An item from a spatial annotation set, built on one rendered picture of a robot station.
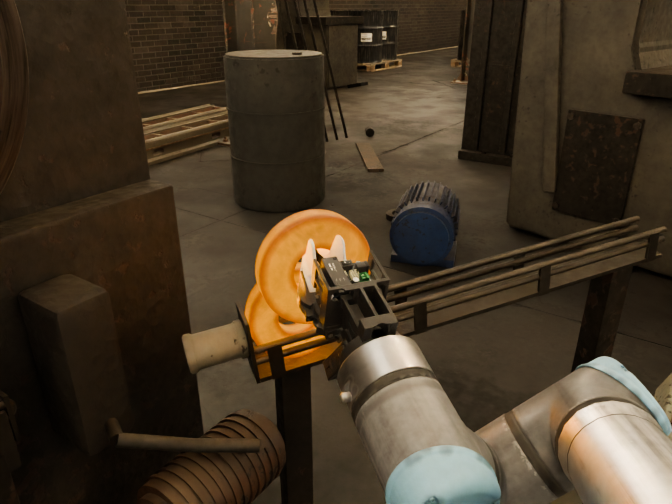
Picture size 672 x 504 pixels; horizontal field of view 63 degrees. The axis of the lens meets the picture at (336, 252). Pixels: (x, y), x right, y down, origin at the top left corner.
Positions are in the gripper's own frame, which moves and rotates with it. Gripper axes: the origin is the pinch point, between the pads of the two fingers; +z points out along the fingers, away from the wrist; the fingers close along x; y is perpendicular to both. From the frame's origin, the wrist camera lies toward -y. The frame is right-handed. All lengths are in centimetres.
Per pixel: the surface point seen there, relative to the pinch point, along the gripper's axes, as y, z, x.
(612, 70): -33, 128, -181
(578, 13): -17, 152, -174
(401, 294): -18.9, 7.6, -19.8
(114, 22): 17.5, 38.1, 20.2
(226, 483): -31.9, -10.6, 14.5
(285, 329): -18.2, 4.2, 2.0
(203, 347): -17.3, 3.0, 14.8
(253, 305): -12.3, 4.8, 6.9
